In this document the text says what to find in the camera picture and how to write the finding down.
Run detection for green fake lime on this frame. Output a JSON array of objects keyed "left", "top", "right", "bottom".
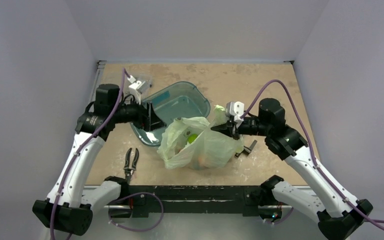
[{"left": 187, "top": 133, "right": 199, "bottom": 144}]

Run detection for aluminium frame rail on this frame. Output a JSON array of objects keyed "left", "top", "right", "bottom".
[{"left": 89, "top": 60, "right": 107, "bottom": 102}]

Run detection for teal plastic bin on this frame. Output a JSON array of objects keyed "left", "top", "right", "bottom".
[{"left": 130, "top": 81, "right": 211, "bottom": 147}]

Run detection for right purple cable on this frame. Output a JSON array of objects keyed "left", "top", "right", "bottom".
[{"left": 240, "top": 79, "right": 384, "bottom": 237}]

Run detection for light green plastic bag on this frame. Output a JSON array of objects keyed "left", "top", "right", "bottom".
[{"left": 157, "top": 105, "right": 244, "bottom": 170}]

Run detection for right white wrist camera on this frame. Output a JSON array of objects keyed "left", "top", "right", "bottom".
[{"left": 226, "top": 101, "right": 245, "bottom": 127}]

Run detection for black metal clamp tool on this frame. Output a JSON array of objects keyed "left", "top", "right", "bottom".
[{"left": 234, "top": 140, "right": 258, "bottom": 158}]

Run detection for black handled pliers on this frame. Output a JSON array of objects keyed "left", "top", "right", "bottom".
[{"left": 123, "top": 148, "right": 140, "bottom": 184}]

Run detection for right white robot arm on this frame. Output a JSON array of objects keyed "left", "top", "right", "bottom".
[{"left": 211, "top": 98, "right": 373, "bottom": 240}]

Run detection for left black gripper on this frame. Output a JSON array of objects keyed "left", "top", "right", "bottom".
[{"left": 111, "top": 94, "right": 166, "bottom": 131}]

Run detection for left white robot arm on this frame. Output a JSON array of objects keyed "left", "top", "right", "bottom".
[{"left": 32, "top": 84, "right": 165, "bottom": 239}]

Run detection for clear plastic organizer box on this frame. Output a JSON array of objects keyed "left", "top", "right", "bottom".
[{"left": 126, "top": 73, "right": 153, "bottom": 89}]

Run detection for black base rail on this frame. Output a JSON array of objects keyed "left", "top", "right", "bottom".
[{"left": 97, "top": 184, "right": 294, "bottom": 220}]

